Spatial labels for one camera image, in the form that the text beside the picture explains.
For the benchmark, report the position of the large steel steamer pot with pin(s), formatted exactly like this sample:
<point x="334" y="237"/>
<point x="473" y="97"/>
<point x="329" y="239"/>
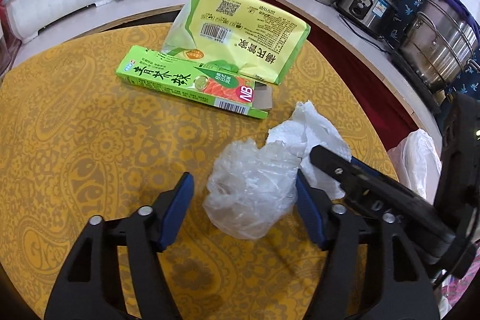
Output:
<point x="439" y="44"/>

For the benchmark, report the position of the yellow patterned tablecloth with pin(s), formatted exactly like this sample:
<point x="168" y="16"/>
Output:
<point x="76" y="141"/>

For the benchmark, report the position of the clear plastic bag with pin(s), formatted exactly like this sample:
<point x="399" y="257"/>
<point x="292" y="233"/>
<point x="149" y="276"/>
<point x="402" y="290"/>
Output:
<point x="251" y="188"/>

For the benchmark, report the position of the red cloth drape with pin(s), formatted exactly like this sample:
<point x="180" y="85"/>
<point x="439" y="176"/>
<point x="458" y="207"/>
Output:
<point x="390" y="119"/>

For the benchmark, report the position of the yellow green food bag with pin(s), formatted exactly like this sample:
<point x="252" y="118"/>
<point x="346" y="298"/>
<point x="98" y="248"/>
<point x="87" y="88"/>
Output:
<point x="248" y="37"/>

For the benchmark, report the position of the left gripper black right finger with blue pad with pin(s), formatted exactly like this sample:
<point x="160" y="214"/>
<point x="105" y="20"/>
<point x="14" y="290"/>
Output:
<point x="395" y="286"/>

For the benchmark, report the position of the white trash bag bin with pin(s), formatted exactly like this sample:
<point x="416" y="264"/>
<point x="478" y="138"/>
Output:
<point x="417" y="164"/>

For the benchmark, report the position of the steel rice cooker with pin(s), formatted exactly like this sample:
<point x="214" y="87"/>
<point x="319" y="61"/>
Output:
<point x="372" y="16"/>

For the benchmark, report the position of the green tea carton box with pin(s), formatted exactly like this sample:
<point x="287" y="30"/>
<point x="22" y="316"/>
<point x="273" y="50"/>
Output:
<point x="196" y="81"/>

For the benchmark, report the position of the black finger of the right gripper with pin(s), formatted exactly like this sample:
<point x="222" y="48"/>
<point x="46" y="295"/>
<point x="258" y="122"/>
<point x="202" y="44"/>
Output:
<point x="373" y="194"/>

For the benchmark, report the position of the white tissue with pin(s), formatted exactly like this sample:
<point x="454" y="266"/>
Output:
<point x="305" y="129"/>

